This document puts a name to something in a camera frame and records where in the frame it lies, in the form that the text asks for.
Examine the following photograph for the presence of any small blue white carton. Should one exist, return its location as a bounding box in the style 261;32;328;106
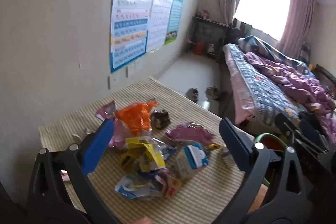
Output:
175;143;210;180

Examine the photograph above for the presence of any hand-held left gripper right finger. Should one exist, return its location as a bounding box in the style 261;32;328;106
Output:
210;117;310;224

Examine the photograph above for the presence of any blue plaid quilt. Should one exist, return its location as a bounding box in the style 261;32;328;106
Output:
238;35;309;67

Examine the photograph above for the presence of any dark crumpled wrapper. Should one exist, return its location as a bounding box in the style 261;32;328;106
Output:
150;109;171;130

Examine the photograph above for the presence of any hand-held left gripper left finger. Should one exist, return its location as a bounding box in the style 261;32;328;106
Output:
26;118;118;224

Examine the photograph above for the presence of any dark shelf rack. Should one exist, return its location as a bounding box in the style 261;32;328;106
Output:
188;15;231;63

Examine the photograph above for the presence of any purple pink foil wrapper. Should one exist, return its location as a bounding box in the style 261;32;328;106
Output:
165;122;216;147

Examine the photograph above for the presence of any white wall poster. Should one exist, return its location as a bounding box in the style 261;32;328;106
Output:
146;0;174;52

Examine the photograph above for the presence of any blue white plastic wrapper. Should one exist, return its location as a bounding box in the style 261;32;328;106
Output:
114;169;181;199

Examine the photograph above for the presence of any pink bed sheet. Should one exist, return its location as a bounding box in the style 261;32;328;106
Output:
228;56;254;125

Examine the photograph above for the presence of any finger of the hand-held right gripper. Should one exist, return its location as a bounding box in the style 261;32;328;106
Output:
275;113;298;143
298;118;330;152

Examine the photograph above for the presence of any green wall poster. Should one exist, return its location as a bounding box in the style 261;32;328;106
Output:
164;0;185;45

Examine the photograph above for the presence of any orange plastic wrapper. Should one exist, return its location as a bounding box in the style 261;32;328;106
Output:
115;99;158;136

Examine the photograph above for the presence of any light pink wrapper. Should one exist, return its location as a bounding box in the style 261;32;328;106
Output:
94;100;126;148

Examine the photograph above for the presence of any blue colourful wall poster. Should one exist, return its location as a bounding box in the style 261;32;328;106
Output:
110;0;158;73

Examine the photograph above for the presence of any purple quilt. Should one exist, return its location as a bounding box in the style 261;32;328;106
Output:
244;52;336;135

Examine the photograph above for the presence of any bright window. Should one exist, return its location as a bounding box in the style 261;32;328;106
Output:
234;0;292;41

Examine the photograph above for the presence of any large yellow wrapper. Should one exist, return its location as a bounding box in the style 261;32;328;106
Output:
119;135;167;172

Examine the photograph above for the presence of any striped table mat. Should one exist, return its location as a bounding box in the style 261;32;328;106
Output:
39;76;254;224

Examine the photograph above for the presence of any red canister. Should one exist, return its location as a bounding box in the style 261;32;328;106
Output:
194;41;205;55

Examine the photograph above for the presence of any plaid bedspread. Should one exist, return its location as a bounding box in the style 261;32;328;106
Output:
227;43;300;125

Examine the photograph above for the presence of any red bin with green rim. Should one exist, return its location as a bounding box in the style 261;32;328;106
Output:
253;133;289;188

